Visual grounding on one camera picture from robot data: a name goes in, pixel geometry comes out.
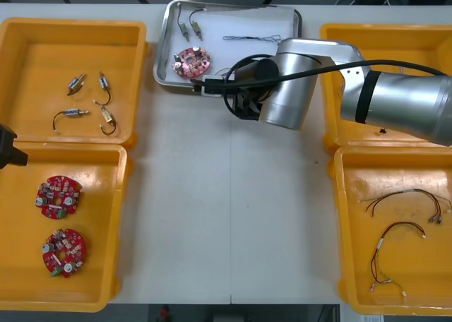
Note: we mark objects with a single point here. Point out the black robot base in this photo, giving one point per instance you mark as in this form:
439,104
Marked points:
247,315

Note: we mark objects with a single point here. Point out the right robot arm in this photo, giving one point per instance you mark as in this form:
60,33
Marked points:
406,99

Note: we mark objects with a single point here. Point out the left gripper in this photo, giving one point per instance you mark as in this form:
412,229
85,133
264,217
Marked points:
7,138

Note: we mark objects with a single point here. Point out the steel tray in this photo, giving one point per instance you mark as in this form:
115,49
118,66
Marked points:
159,59

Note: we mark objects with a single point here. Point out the yellow-orange plastic bin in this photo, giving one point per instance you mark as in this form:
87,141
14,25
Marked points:
88,53
395,48
388,166
102,212

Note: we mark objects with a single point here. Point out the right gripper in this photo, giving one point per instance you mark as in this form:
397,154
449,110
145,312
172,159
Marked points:
243,96

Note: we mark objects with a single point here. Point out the round red circuit board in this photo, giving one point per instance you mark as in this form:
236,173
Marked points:
63,186
201,66
70,241

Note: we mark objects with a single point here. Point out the small metal solenoid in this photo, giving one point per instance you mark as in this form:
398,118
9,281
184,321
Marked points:
70,113
107,116
75,83
182,28
103,82
195,28

